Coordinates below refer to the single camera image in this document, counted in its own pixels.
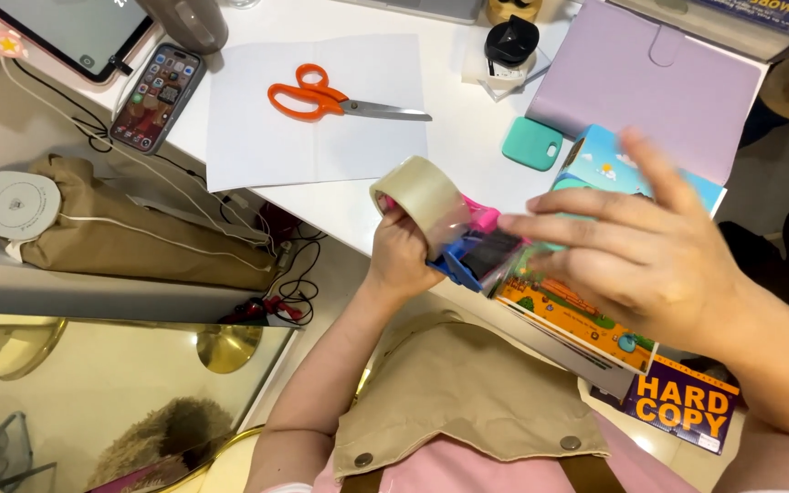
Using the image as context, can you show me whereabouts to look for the person's left hand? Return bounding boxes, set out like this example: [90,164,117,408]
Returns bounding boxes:
[366,203,447,303]

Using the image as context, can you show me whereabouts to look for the person's right hand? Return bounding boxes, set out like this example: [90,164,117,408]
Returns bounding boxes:
[496,129,746,353]

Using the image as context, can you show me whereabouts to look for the pink and blue tape dispenser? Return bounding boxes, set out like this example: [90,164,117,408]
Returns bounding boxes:
[377,194,529,294]

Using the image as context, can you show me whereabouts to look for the clear packing tape roll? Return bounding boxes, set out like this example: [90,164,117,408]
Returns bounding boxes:
[369,155,472,261]

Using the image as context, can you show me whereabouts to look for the white paper sheet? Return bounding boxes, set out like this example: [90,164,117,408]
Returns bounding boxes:
[205,33,430,193]

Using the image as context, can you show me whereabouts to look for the teal rounded plastic card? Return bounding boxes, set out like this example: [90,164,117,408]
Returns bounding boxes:
[501,115,565,173]

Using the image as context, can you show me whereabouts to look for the tan apron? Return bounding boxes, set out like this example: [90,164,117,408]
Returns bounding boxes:
[332,311,613,493]

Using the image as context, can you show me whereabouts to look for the colourful pixel art game box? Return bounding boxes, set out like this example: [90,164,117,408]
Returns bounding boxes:
[489,124,728,399]

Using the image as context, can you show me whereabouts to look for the silver laptop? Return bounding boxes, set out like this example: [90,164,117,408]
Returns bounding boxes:
[336,0,486,26]

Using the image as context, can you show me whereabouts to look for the wooden figure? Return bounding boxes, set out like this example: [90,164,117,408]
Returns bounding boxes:
[486,0,544,26]

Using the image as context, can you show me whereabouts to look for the tan fabric bag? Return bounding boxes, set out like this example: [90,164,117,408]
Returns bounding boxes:
[4,153,280,293]

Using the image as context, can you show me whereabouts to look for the pink shirt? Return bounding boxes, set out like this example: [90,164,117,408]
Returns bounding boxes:
[261,411,700,493]

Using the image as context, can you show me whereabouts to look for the smartphone in dark case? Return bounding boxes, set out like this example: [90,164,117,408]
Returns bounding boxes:
[109,43,208,156]

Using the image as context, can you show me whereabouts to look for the lilac snap closure binder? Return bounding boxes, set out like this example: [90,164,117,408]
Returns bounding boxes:
[525,0,764,186]

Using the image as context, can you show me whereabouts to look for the grey mug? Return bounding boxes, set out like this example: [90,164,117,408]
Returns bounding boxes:
[137,0,230,56]

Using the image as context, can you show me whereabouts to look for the purple box with orange print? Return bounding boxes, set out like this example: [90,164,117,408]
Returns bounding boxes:
[589,355,742,457]

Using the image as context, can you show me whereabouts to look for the gold framed mirror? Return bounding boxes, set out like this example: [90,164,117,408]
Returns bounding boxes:
[0,313,301,493]

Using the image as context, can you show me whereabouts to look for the pink star charm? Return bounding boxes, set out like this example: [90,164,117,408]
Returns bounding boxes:
[0,26,30,60]

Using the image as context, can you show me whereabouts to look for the tangle of red and black cables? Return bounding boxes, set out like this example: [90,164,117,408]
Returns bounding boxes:
[220,205,330,327]

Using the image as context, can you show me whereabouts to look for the orange handled scissors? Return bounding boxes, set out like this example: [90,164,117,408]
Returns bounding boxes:
[267,63,434,123]

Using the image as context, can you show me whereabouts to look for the white charging cable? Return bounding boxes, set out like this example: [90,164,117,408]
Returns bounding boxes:
[0,56,279,275]

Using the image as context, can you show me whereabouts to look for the black cable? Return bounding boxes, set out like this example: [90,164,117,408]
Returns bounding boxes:
[11,58,210,189]

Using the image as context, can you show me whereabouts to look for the white round wireless charger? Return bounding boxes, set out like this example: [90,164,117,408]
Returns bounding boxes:
[0,170,63,241]

